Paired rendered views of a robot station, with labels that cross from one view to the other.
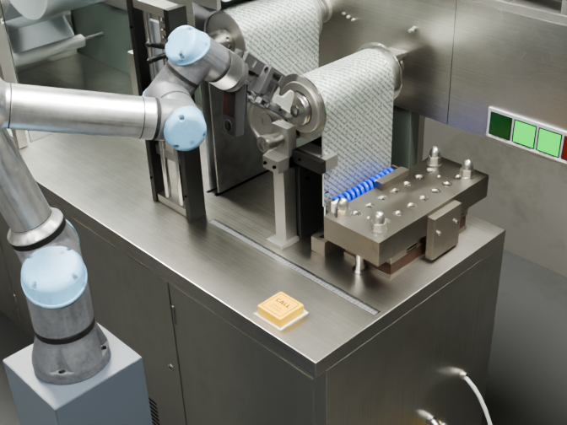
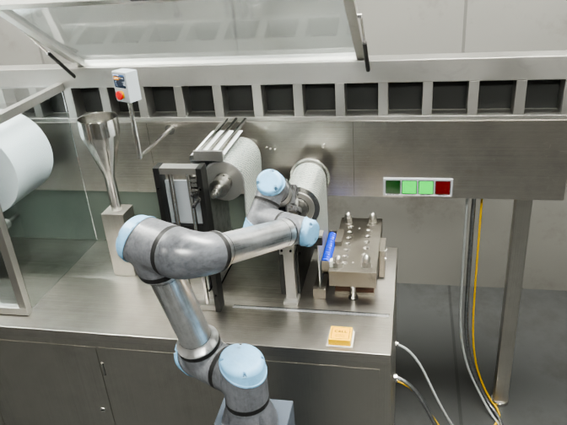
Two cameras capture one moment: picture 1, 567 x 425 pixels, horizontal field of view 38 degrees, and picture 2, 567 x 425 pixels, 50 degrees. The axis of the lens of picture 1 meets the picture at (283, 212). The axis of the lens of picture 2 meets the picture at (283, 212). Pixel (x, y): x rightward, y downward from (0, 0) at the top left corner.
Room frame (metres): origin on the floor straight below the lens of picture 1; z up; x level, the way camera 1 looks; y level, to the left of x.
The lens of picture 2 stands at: (0.19, 1.00, 2.13)
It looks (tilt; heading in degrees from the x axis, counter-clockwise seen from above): 26 degrees down; 326
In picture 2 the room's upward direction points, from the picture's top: 4 degrees counter-clockwise
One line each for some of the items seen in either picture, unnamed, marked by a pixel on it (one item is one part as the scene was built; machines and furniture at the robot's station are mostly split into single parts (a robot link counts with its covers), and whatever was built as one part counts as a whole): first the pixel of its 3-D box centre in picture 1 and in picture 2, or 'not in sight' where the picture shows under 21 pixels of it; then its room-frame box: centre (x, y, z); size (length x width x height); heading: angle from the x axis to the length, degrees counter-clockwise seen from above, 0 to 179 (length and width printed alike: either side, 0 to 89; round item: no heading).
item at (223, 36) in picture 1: (216, 45); (220, 185); (1.83, 0.14, 1.34); 0.06 x 0.06 x 0.06; 43
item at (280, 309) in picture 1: (280, 309); (340, 336); (1.39, 0.01, 0.91); 0.07 x 0.07 x 0.02; 43
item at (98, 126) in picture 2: not in sight; (99, 126); (2.27, 0.36, 1.50); 0.14 x 0.14 x 0.06
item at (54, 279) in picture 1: (56, 289); (242, 375); (1.28, 0.44, 1.07); 0.13 x 0.12 x 0.14; 17
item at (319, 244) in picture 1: (358, 222); (325, 272); (1.71, -0.18, 0.92); 0.28 x 0.04 x 0.04; 133
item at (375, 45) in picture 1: (377, 72); (310, 177); (1.84, -0.23, 1.25); 0.15 x 0.01 x 0.15; 43
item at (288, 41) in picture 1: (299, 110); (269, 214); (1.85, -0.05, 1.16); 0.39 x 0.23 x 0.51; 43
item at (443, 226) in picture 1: (444, 230); (383, 257); (1.59, -0.36, 0.97); 0.10 x 0.03 x 0.11; 133
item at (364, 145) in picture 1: (358, 153); (322, 227); (1.70, -0.18, 1.11); 0.23 x 0.01 x 0.18; 133
